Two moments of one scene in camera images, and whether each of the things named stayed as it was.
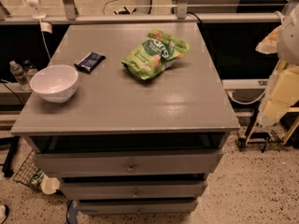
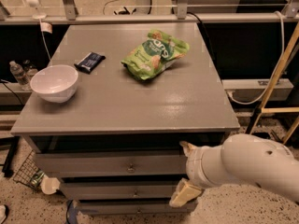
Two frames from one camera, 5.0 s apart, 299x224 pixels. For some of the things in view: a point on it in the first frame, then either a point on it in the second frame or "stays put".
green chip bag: [154, 54] stays put
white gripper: [290, 42] -> [193, 167]
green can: [36, 178] stays put
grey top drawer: [121, 162] stays put
